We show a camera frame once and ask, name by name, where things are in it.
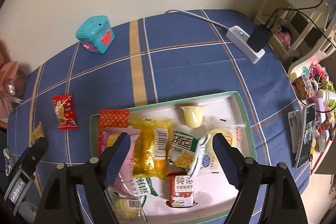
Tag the red white milk biscuit packet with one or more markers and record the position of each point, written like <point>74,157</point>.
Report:
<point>181,190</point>

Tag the blue plaid tablecloth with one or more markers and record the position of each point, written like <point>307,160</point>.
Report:
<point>165,57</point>

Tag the red orange patterned snack packet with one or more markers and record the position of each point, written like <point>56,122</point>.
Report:
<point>110,118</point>

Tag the pink swiss roll packet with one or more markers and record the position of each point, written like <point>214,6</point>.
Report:
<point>119,171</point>

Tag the yellow transparent snack packet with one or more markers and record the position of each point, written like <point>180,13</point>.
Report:
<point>150,152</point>

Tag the clear packet with round pastry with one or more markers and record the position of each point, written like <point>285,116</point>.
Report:
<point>231,131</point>

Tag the white shelf unit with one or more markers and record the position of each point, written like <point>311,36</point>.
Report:
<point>293,24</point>

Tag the beige cake packet with barcode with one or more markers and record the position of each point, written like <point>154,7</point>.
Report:
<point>37,133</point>

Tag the smartphone on white stand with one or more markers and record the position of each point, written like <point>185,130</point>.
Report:
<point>302,128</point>

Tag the green clear rice cracker packet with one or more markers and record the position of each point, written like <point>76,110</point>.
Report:
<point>129,208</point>

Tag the teal toy box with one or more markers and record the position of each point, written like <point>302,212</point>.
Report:
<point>96,34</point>

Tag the pink flower bouquet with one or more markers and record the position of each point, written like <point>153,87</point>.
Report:
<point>13,83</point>

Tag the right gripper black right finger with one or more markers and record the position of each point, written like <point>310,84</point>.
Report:
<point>282,201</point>

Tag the yellow jelly cup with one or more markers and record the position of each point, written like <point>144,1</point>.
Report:
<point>193,115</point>

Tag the green white corn snack packet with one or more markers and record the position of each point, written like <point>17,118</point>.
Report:
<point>187,152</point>

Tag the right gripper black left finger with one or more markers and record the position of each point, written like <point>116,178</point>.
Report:
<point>60,202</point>

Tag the small red peanut snack packet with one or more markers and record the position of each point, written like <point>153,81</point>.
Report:
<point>65,112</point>

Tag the white power strip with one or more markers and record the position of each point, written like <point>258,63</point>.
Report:
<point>240,38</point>

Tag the colourful toy clutter pile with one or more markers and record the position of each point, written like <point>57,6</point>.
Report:
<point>312,84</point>

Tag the black power adapter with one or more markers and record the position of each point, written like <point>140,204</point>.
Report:
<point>260,36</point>

